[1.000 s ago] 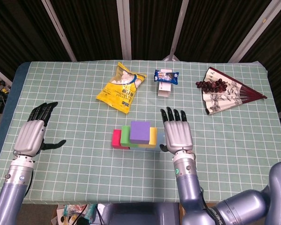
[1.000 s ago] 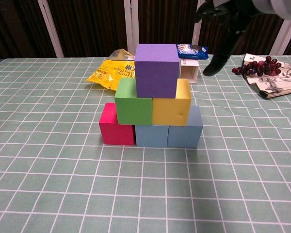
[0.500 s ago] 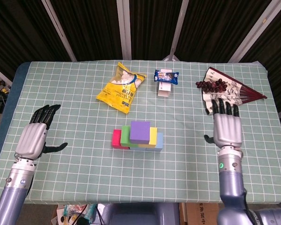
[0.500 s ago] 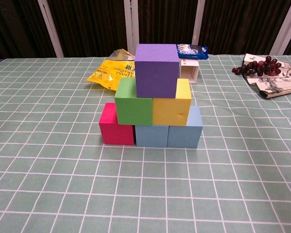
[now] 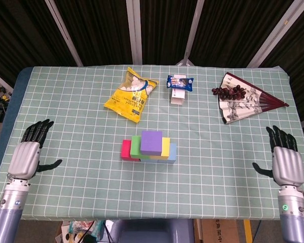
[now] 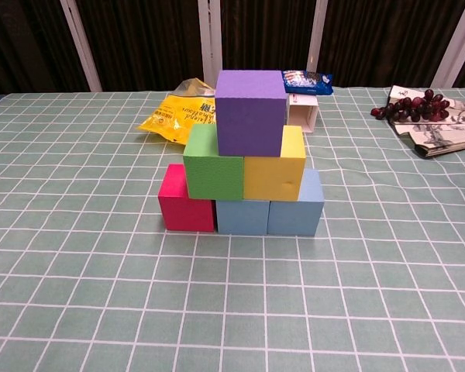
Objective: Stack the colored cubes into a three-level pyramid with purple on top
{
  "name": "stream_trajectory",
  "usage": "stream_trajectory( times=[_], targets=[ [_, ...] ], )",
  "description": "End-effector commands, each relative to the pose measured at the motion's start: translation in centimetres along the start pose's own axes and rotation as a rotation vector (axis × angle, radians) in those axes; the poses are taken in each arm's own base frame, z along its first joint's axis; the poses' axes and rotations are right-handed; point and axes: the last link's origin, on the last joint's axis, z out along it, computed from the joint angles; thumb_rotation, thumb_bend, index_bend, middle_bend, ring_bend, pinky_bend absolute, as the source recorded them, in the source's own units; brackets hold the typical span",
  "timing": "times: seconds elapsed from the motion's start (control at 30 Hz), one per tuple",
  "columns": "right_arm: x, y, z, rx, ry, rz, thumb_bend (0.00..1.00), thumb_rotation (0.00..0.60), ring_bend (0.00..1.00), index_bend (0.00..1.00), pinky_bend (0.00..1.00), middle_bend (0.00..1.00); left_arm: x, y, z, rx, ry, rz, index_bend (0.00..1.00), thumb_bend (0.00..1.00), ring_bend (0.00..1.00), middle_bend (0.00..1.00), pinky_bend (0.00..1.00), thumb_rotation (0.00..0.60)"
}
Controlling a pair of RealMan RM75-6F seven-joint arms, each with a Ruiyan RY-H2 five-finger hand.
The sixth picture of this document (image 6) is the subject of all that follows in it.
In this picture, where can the white open cardboard box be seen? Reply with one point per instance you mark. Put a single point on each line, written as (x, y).
(304, 114)

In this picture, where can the green foam cube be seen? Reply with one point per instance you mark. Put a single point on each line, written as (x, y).
(213, 174)

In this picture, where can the yellow snack bag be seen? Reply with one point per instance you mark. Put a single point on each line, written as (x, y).
(170, 116)

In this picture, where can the yellow foam cube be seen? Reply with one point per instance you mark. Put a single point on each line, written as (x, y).
(273, 178)

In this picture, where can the dark red grape bunch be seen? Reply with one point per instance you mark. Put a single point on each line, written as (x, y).
(414, 106)

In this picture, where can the white metal frame post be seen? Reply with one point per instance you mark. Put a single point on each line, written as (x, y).
(457, 35)
(211, 38)
(317, 35)
(81, 50)

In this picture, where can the blue cookie packet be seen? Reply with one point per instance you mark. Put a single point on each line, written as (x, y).
(310, 82)

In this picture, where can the light blue foam cube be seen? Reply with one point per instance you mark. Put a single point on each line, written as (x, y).
(242, 217)
(294, 217)

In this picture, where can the painted paper folding fan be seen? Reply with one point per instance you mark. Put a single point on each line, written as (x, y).
(445, 135)

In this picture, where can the purple foam cube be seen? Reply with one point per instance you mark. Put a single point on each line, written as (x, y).
(250, 116)

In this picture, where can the green checkered tablecloth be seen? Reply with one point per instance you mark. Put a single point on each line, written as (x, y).
(232, 310)

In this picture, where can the pink foam cube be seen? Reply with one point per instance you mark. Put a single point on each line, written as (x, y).
(184, 211)

